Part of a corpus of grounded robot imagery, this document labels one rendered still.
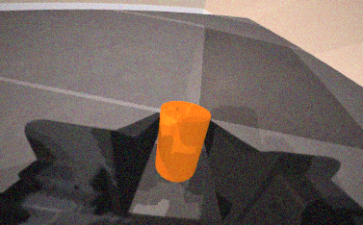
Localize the orange tapered cylinder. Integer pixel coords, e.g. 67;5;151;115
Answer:
155;101;211;183

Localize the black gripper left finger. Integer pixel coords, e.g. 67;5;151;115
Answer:
24;112;160;213

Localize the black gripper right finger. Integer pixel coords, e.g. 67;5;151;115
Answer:
204;120;341;222

